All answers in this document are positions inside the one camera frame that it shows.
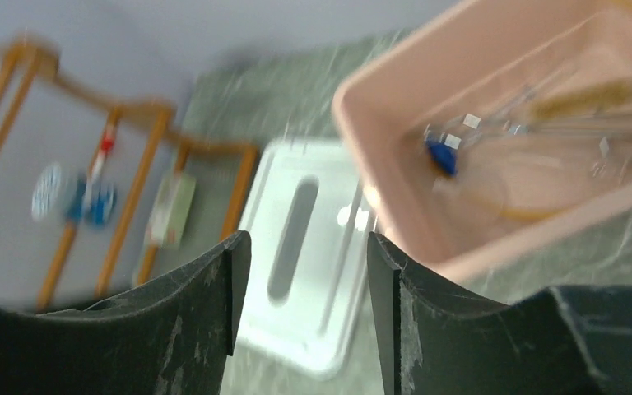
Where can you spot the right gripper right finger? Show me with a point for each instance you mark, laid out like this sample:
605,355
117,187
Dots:
437,337

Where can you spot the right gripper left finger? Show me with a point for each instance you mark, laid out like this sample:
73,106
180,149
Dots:
171,335

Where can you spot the white bin lid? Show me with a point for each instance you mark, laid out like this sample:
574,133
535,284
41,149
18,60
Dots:
308,221

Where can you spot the graduated cylinder blue base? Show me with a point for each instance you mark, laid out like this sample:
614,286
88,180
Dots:
444,142

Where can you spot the test tube brush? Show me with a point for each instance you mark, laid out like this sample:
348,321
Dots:
605,95

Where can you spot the metal crucible tongs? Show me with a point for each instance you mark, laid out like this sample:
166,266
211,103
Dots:
615,123

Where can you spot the yellow rubber tubing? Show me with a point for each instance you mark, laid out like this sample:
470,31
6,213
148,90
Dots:
584,168

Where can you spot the green white box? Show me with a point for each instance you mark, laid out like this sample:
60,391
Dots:
170,211

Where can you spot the blue white bottle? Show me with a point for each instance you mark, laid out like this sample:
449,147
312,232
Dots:
62,193

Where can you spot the pink plastic bin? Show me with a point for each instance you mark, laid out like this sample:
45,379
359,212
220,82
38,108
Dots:
477,58

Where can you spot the orange wooden shelf rack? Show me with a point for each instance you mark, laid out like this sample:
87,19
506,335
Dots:
48,113

